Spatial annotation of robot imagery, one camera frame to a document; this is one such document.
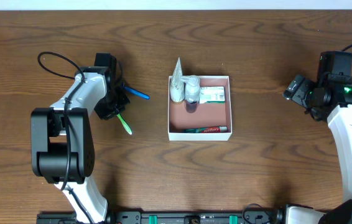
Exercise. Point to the clear pump bottle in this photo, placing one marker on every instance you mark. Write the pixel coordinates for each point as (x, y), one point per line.
(192, 92)

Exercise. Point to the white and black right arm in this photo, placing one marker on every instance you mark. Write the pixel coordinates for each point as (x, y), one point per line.
(339, 122)

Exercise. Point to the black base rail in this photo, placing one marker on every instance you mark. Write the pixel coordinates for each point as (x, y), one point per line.
(251, 215)

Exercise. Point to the green and white toothbrush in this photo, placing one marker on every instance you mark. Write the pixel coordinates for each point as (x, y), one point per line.
(124, 124)

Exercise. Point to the white and green small box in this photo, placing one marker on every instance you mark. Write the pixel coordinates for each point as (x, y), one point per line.
(212, 94)

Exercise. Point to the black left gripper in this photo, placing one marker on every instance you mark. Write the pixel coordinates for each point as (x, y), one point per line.
(114, 106)

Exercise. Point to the blue disposable razor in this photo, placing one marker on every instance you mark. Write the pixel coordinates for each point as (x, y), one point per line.
(136, 92)

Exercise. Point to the white upright tube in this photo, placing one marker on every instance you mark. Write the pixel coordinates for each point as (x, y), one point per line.
(176, 85)

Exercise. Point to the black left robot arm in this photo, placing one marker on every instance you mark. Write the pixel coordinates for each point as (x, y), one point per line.
(61, 140)

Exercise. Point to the red and green toothpaste tube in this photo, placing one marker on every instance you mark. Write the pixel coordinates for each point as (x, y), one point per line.
(212, 129)

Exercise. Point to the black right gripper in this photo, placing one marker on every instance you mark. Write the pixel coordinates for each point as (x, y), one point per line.
(298, 91)

